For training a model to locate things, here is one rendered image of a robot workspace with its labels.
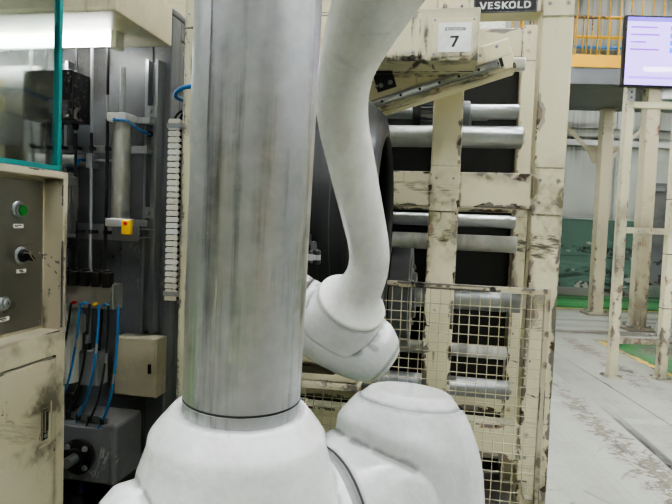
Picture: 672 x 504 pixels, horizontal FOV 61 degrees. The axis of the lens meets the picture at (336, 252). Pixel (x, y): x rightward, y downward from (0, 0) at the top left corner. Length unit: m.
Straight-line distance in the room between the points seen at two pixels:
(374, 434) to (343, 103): 0.36
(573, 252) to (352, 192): 10.77
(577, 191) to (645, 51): 6.42
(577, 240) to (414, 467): 10.92
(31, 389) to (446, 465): 1.05
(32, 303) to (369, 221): 0.96
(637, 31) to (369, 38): 4.77
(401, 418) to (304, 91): 0.32
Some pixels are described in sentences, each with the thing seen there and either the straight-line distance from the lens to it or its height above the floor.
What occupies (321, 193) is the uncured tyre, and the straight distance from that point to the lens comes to 1.21.
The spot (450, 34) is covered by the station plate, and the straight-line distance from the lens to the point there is 1.73.
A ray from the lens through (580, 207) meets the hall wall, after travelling 11.53.
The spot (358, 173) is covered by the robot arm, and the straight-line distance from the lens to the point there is 0.69.
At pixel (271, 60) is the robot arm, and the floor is 1.29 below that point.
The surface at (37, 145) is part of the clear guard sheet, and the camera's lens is 1.46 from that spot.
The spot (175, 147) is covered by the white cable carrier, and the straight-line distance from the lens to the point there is 1.58.
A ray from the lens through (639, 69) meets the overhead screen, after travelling 5.28.
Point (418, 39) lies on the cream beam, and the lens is 1.73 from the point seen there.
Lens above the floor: 1.18
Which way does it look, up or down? 3 degrees down
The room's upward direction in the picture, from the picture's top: 2 degrees clockwise
